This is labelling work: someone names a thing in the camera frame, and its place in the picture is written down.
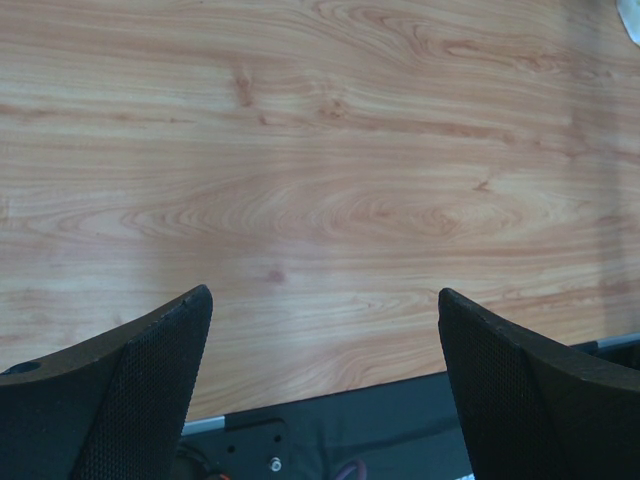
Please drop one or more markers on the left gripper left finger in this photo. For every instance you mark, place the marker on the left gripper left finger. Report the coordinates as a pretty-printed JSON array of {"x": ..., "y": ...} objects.
[{"x": 110, "y": 407}]

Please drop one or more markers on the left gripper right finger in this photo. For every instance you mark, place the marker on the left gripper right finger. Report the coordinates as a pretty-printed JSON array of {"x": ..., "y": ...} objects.
[{"x": 532, "y": 408}]

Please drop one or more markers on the white yellow patterned towel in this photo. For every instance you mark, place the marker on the white yellow patterned towel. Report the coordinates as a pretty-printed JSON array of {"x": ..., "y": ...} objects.
[{"x": 629, "y": 13}]

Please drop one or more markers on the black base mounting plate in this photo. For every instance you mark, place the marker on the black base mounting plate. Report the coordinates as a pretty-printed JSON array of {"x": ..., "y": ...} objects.
[{"x": 408, "y": 429}]

